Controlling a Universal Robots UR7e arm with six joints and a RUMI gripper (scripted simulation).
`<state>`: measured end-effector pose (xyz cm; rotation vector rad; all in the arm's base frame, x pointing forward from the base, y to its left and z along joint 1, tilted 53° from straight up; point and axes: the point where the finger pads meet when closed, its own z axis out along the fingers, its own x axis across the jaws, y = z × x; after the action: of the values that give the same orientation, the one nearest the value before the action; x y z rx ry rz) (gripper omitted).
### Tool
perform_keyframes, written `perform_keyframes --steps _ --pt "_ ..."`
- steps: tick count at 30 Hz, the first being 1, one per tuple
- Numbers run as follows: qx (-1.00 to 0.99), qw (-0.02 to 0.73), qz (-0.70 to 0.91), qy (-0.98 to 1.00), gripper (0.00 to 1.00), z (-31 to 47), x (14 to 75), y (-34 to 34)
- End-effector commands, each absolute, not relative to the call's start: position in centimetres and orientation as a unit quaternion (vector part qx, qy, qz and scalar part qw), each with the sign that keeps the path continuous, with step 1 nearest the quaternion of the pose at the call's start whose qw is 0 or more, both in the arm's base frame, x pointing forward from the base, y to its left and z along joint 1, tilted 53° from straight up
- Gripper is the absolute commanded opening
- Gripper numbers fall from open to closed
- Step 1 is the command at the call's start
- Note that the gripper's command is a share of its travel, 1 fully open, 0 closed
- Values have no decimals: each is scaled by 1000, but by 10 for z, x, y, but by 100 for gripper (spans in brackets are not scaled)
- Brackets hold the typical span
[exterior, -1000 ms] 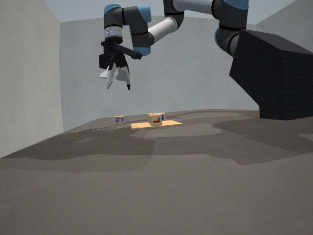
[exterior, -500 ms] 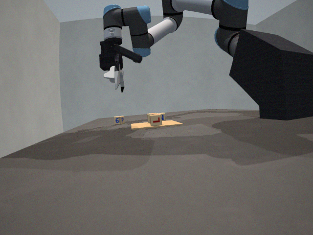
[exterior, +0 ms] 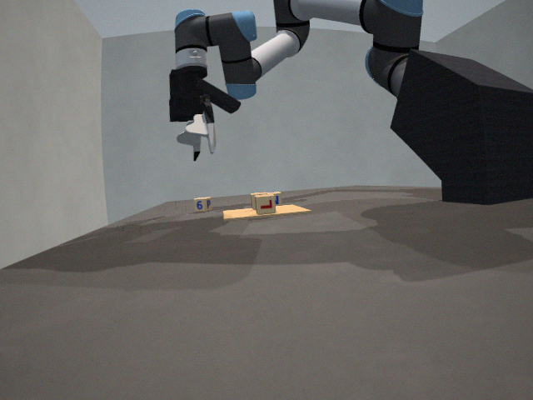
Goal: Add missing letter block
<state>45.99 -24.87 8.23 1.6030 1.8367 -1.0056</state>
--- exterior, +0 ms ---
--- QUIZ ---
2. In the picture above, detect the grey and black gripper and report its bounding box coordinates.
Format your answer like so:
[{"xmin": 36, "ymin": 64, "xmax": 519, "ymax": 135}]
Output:
[{"xmin": 169, "ymin": 66, "xmax": 217, "ymax": 161}]

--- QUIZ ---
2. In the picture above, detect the tan mat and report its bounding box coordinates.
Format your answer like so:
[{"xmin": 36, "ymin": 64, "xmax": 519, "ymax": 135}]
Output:
[{"xmin": 224, "ymin": 205, "xmax": 311, "ymax": 221}]

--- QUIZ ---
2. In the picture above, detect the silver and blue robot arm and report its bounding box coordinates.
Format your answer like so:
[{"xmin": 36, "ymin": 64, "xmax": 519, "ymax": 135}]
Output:
[{"xmin": 174, "ymin": 0, "xmax": 423, "ymax": 113}]

